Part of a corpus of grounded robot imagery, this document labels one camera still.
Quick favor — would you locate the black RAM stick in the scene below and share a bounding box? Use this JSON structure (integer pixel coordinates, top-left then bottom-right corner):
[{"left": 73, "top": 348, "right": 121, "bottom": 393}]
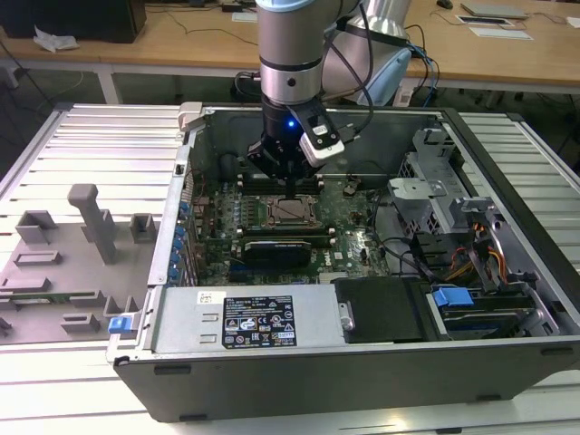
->
[{"left": 242, "top": 228, "right": 335, "bottom": 246}]

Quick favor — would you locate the grey flat laptop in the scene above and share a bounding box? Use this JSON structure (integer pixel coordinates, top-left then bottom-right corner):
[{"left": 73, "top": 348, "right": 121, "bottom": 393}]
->
[{"left": 460, "top": 1, "right": 530, "bottom": 21}]

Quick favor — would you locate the metal socket cover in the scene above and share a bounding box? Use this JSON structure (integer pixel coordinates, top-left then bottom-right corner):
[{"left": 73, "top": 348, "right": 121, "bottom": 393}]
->
[{"left": 266, "top": 195, "right": 324, "bottom": 227}]

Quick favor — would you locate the green motherboard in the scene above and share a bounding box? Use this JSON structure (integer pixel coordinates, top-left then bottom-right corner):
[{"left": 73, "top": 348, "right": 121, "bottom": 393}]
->
[{"left": 189, "top": 174, "right": 395, "bottom": 286}]

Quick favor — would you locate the CPU socket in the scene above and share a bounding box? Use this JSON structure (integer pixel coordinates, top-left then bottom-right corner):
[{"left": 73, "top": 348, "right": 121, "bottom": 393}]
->
[{"left": 264, "top": 193, "right": 326, "bottom": 228}]

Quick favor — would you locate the wooden desk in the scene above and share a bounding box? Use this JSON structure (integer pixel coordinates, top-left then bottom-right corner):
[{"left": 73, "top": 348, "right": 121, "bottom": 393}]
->
[{"left": 0, "top": 0, "right": 580, "bottom": 104}]

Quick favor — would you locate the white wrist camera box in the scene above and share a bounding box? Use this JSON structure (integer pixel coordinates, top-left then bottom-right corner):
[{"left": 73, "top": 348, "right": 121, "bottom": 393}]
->
[{"left": 289, "top": 101, "right": 348, "bottom": 164}]

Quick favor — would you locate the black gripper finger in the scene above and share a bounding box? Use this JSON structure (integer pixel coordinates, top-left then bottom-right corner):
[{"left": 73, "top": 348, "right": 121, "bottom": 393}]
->
[
  {"left": 246, "top": 139, "right": 292, "bottom": 198},
  {"left": 291, "top": 157, "right": 325, "bottom": 198}
]

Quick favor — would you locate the metal drive cage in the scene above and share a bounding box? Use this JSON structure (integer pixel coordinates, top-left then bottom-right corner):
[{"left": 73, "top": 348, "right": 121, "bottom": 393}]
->
[{"left": 387, "top": 129, "right": 459, "bottom": 237}]

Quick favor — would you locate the blue disk carrier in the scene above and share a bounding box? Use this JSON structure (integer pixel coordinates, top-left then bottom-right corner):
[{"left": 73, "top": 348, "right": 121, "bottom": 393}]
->
[{"left": 432, "top": 287, "right": 475, "bottom": 319}]

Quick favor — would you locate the crumpled white paper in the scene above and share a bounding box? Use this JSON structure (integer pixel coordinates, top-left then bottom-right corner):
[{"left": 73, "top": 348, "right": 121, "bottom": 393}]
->
[{"left": 33, "top": 24, "right": 81, "bottom": 53}]

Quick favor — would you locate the green RAM stick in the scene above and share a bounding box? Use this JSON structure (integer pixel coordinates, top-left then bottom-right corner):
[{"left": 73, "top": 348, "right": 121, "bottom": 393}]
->
[{"left": 11, "top": 294, "right": 73, "bottom": 305}]

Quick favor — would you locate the silver CPU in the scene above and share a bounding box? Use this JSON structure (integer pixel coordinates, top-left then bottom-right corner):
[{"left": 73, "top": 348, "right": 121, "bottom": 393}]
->
[{"left": 275, "top": 198, "right": 309, "bottom": 223}]

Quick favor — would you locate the black internal cable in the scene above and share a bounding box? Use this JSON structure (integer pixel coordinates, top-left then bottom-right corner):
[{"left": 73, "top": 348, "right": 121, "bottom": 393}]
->
[{"left": 379, "top": 235, "right": 437, "bottom": 283}]

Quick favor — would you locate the grey parts rack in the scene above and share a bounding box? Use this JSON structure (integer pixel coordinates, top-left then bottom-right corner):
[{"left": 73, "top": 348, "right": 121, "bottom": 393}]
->
[{"left": 0, "top": 183, "right": 160, "bottom": 346}]

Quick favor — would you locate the black open PC case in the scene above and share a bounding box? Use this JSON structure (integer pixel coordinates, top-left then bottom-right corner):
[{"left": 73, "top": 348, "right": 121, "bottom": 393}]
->
[{"left": 106, "top": 101, "right": 580, "bottom": 425}]

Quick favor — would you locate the grey power supply unit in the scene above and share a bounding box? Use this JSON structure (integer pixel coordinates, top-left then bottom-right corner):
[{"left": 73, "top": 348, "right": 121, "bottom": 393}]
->
[{"left": 151, "top": 285, "right": 346, "bottom": 353}]

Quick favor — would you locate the blue cable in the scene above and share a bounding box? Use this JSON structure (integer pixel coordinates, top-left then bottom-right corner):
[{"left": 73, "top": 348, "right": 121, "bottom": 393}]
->
[{"left": 410, "top": 43, "right": 441, "bottom": 105}]

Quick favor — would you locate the black graphics card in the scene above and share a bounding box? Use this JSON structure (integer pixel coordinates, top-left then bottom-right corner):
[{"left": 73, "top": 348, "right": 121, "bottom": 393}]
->
[{"left": 242, "top": 239, "right": 314, "bottom": 274}]

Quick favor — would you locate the metal disk bay bracket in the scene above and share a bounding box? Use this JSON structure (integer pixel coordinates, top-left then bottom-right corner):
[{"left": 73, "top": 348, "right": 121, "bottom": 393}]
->
[{"left": 452, "top": 196, "right": 559, "bottom": 339}]

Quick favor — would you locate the grey case latch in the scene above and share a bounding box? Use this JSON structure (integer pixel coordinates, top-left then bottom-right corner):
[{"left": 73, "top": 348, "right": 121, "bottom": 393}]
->
[{"left": 177, "top": 101, "right": 208, "bottom": 134}]

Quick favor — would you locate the black label sticker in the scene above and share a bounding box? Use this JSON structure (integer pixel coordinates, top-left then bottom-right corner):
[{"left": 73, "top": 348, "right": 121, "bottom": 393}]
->
[{"left": 223, "top": 295, "right": 297, "bottom": 350}]

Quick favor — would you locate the black box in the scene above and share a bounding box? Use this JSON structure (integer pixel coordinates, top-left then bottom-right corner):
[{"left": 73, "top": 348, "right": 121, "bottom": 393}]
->
[{"left": 0, "top": 0, "right": 148, "bottom": 44}]

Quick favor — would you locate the orange yellow wire bundle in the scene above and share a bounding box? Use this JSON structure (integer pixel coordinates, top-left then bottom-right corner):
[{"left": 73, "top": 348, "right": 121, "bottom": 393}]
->
[{"left": 448, "top": 221, "right": 508, "bottom": 283}]

